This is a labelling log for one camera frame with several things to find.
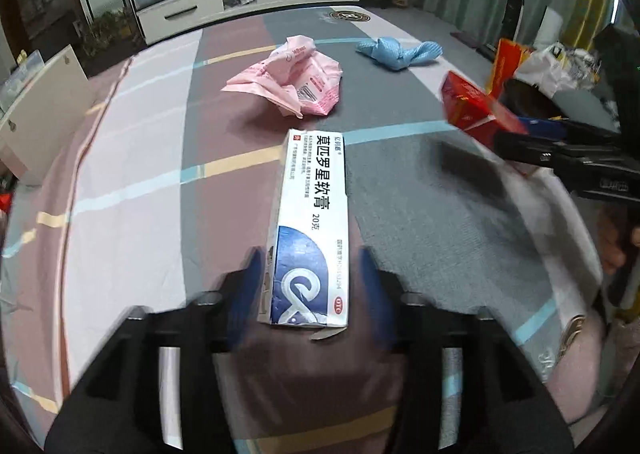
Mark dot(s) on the white blue ointment box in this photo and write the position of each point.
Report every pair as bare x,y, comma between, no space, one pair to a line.
306,279

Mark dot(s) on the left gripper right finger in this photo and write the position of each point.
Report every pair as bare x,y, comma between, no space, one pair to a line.
467,387

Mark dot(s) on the white plastic shopping bag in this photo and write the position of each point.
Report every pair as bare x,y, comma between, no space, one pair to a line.
557,69

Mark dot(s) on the person's right hand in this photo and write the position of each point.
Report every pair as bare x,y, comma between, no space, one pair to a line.
613,238

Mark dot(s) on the red paper shopping bag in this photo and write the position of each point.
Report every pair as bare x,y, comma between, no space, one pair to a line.
509,56

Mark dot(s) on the large potted plant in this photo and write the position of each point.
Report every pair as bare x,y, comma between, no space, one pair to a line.
107,30

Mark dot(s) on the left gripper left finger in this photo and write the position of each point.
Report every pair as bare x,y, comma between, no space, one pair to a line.
153,387

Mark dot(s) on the red cigarette box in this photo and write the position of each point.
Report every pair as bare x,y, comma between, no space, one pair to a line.
475,113

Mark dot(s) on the blue knotted cloth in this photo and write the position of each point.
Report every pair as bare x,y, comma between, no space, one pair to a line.
389,53

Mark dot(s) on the pink plastic wrapper bag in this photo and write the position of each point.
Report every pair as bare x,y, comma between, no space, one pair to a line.
296,78

